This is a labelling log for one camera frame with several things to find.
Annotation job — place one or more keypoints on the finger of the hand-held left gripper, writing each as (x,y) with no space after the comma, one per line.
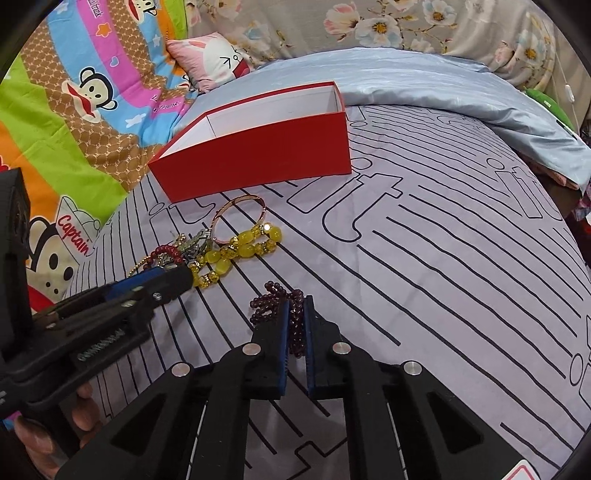
(129,314)
(138,282)

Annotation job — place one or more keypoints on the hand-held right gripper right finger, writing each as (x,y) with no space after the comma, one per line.
(310,364)

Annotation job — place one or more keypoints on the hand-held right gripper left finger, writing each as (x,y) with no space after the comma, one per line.
(282,360)

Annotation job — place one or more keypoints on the rose gold bangle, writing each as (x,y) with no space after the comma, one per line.
(240,199)

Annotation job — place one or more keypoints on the red cardboard box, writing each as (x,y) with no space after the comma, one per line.
(258,157)

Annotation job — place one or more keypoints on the person's left hand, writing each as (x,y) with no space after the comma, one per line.
(85,408)

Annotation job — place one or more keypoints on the cartoon monkey blanket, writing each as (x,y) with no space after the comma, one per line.
(69,138)

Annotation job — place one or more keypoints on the pink rabbit pillow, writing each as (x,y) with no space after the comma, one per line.
(203,60)

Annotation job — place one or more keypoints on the light blue quilt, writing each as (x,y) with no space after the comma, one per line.
(415,78)

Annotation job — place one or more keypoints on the grey floral pillow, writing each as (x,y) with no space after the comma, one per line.
(369,23)

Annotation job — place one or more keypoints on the green plush item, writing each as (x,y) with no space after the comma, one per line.
(545,99)

